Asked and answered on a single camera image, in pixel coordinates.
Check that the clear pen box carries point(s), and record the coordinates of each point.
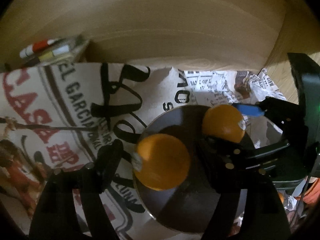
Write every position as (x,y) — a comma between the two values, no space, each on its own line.
(68,48)

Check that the dark round plate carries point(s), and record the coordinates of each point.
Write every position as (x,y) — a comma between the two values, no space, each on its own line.
(190,206)

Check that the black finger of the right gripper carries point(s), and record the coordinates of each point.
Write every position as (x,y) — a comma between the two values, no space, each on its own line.
(266,154)

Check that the large orange with sticker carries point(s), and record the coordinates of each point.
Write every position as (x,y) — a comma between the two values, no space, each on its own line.
(161,162)
(225,122)

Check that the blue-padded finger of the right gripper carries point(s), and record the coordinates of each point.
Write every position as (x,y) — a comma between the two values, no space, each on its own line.
(249,110)

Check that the printed newspaper sheet with poster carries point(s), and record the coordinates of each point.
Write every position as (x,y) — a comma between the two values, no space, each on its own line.
(59,116)

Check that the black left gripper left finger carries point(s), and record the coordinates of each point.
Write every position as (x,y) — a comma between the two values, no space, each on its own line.
(55,215)

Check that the red white marker pen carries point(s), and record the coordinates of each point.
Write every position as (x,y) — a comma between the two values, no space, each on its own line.
(37,47)

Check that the crumpled black-white newspaper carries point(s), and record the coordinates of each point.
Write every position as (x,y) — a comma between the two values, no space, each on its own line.
(212,88)

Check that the orange sleeve forearm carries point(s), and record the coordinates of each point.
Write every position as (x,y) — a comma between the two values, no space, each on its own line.
(311,195)

